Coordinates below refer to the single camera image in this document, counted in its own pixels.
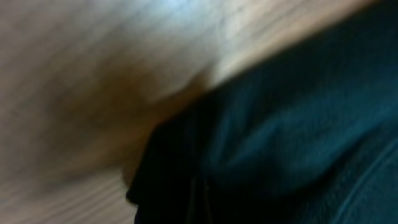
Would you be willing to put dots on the black t-shirt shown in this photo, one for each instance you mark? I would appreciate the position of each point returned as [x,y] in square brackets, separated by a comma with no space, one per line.
[308,136]

